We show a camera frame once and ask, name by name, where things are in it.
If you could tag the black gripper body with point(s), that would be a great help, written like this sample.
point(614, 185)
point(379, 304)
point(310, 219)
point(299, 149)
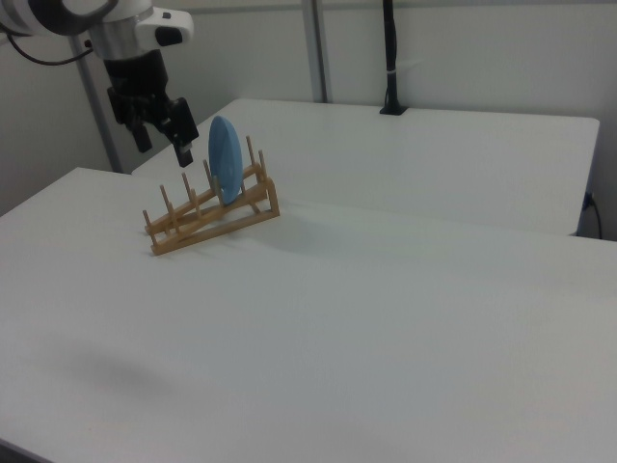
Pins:
point(137, 91)

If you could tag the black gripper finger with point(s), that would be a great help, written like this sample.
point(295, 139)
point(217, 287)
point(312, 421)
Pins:
point(142, 139)
point(185, 153)

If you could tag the blue round plate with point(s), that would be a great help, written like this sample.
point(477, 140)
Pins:
point(225, 154)

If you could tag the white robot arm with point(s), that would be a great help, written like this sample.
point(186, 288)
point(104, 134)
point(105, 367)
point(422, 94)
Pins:
point(120, 38)

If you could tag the wooden plate rack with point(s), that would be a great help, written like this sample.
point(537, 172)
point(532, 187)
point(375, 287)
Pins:
point(273, 198)

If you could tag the grey aluminium frame post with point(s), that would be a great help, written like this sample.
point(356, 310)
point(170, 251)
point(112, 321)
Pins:
point(110, 144)
point(318, 53)

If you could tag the black camera pole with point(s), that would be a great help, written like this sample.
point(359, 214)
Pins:
point(389, 48)

